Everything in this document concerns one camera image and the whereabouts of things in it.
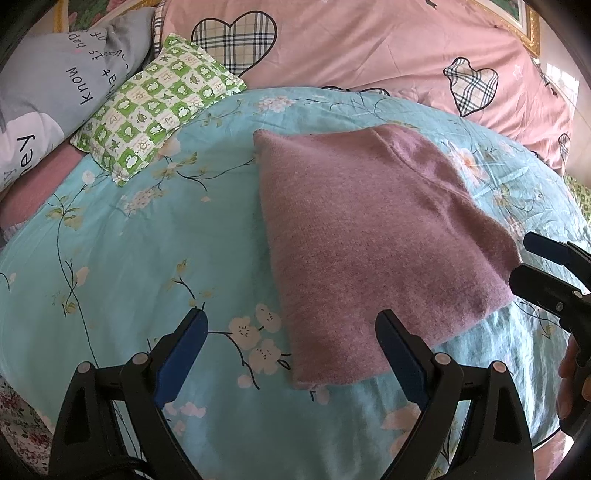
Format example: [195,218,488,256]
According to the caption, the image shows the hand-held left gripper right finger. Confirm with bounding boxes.
[375,309,536,480]

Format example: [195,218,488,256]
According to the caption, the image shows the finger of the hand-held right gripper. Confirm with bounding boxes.
[524,232,591,291]
[509,263,591,328]

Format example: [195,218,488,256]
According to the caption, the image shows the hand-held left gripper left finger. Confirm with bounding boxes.
[48,308,208,480]

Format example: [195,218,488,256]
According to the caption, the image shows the pink knit sweater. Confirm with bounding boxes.
[253,124,522,391]

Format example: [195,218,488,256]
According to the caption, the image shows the person's right hand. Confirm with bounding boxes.
[558,331,580,420]

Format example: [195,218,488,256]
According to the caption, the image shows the green patterned cloth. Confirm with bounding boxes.
[566,175,591,222]

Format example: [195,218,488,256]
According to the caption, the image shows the teal floral quilt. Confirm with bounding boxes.
[0,85,585,480]

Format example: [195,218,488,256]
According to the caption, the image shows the small-flowered bed sheet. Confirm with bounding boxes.
[0,378,54,476]

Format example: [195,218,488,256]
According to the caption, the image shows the dark pink blanket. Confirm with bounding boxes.
[0,148,86,232]

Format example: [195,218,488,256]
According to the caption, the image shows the green checkered pillow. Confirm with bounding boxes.
[70,33,247,186]

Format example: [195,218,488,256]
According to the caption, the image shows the pink quilt with plaid hearts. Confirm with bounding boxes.
[154,0,578,174]

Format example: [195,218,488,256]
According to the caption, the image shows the grey lettered pillow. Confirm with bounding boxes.
[0,7,155,192]

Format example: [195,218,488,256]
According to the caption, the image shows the gold framed floral picture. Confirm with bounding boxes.
[54,0,162,33]

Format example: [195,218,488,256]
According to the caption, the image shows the gold picture frame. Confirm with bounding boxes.
[471,0,541,58]

